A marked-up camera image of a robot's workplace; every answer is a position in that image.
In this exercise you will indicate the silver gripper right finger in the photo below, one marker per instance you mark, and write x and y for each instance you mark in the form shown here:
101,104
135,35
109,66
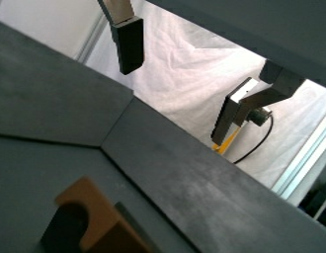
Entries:
253,94

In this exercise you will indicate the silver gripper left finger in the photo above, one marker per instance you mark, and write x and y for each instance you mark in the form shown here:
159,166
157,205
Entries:
126,28

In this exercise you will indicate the brown arch block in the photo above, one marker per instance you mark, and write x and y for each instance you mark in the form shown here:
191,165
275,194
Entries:
84,194

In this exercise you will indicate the dark grey curved fixture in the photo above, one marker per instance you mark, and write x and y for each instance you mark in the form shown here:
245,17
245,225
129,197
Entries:
72,227

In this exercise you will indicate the yellow stand leg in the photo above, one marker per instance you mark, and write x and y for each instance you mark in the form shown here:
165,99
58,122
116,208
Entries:
223,147

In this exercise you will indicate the white cloth backdrop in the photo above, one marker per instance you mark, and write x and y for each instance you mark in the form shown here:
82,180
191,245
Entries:
192,69

